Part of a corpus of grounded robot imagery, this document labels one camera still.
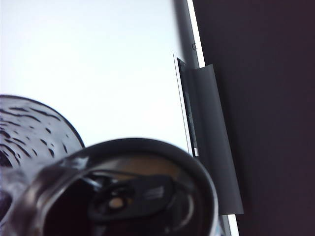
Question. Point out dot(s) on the dark desk divider panel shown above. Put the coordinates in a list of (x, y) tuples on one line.
[(270, 98)]

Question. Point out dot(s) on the silver metal beverage can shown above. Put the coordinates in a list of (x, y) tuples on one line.
[(137, 196)]

